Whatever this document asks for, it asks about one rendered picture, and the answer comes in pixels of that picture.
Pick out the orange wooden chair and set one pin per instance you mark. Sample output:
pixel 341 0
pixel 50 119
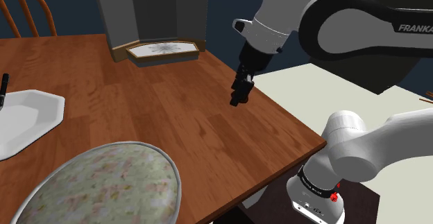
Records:
pixel 34 10

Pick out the pale floral patterned bowl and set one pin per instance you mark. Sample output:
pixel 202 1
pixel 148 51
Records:
pixel 101 186

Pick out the white octagonal plate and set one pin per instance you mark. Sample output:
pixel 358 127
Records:
pixel 23 122

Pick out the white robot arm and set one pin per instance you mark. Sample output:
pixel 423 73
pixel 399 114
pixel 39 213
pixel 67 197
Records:
pixel 358 30

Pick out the black pen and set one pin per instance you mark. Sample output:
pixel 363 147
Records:
pixel 4 86

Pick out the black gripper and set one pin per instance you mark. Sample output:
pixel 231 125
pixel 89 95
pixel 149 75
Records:
pixel 253 59

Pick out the dark robot stand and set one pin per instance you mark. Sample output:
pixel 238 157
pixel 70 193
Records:
pixel 270 206

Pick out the brown wooden table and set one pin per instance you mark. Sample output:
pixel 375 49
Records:
pixel 162 108

